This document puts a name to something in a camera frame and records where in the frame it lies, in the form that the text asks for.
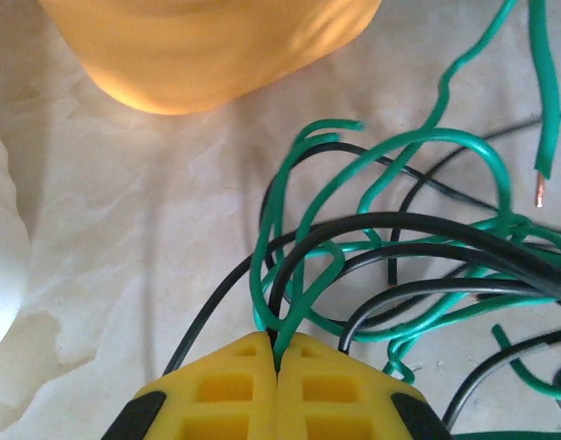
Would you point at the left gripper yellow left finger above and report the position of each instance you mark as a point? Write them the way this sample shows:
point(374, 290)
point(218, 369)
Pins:
point(225, 399)

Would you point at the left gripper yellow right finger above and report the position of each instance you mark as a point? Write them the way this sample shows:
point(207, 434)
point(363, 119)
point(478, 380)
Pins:
point(344, 399)

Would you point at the white plastic bin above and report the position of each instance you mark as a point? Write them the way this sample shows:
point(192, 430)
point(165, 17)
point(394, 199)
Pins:
point(1, 252)

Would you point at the orange plastic bin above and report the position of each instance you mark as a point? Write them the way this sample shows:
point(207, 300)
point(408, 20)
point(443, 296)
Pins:
point(207, 50)

